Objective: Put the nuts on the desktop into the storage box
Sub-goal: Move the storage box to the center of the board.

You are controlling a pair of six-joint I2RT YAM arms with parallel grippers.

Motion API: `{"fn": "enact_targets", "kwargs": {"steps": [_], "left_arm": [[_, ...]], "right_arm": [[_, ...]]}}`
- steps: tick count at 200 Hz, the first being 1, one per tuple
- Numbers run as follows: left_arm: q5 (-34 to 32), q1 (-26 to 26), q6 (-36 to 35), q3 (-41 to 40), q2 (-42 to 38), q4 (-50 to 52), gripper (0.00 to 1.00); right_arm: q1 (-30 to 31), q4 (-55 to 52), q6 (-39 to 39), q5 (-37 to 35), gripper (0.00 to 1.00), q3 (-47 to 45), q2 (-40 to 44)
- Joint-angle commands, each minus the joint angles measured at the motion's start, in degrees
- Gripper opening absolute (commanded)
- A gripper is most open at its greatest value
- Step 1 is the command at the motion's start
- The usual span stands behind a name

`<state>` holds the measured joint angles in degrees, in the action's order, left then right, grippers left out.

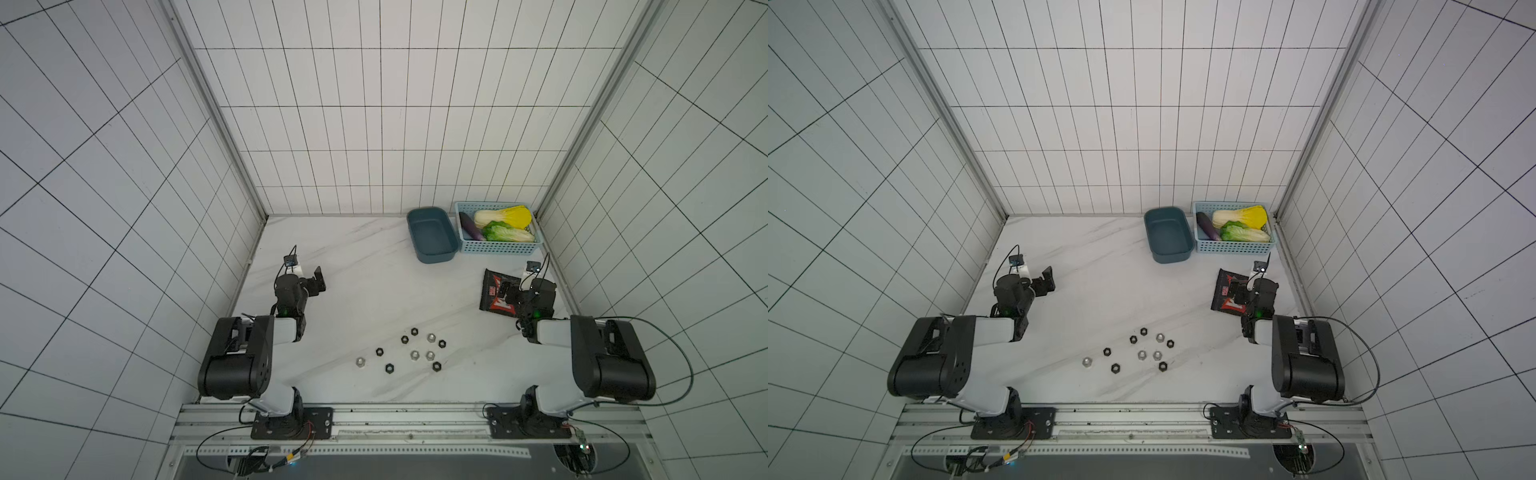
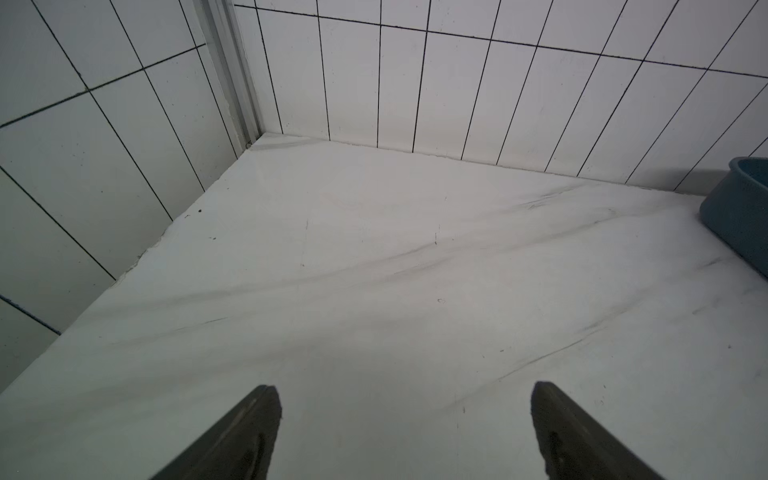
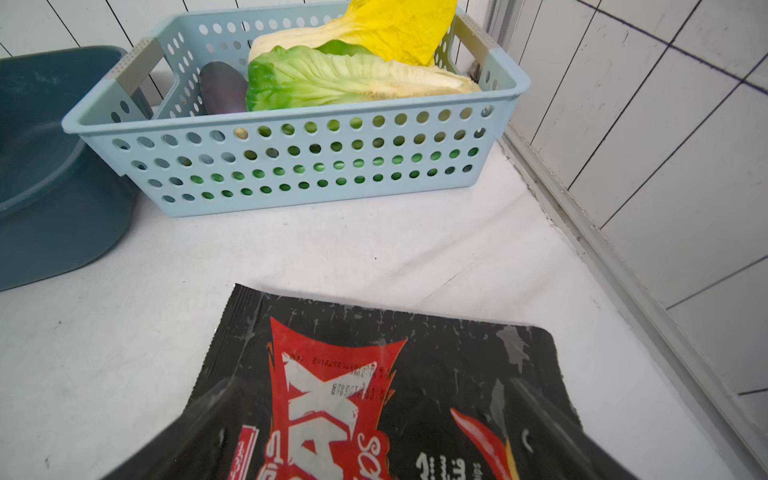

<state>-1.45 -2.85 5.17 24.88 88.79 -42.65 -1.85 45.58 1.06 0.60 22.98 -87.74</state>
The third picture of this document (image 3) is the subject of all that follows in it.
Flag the green lettuce toy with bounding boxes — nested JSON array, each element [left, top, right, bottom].
[[245, 40, 480, 111]]

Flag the black red chips bag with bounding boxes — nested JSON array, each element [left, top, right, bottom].
[[192, 285, 577, 479]]

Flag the light blue perforated basket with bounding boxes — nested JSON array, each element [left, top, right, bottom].
[[62, 2, 531, 217]]

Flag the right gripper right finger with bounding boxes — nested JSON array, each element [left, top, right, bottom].
[[509, 379, 635, 480]]

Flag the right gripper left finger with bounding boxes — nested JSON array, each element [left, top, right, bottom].
[[106, 378, 240, 479]]

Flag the purple eggplant toy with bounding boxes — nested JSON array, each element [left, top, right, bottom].
[[199, 61, 248, 115]]

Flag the yellow napa cabbage toy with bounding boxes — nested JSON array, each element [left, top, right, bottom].
[[248, 0, 457, 66]]

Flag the dark teal storage box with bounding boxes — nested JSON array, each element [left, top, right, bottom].
[[1, 46, 138, 290]]

